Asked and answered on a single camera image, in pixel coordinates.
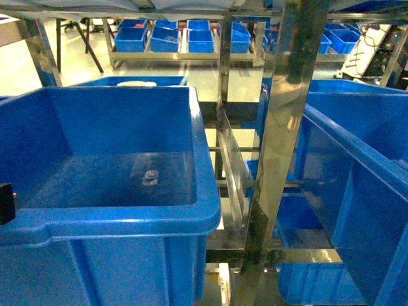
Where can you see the large blue shelf bin left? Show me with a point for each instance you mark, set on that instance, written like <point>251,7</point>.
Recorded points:
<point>115,196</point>

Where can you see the large blue shelf bin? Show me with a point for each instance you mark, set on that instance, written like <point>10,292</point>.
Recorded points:
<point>352,167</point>
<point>115,196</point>

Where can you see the large blue shelf bin right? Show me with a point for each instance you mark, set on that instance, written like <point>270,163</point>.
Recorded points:
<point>352,167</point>

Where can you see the blue bin lower shelf right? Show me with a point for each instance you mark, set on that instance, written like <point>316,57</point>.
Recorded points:
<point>317,284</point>

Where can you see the steel shelf upright post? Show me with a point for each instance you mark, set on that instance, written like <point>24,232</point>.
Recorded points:
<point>300,32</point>

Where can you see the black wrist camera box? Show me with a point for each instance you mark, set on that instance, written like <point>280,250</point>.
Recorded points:
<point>7,204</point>

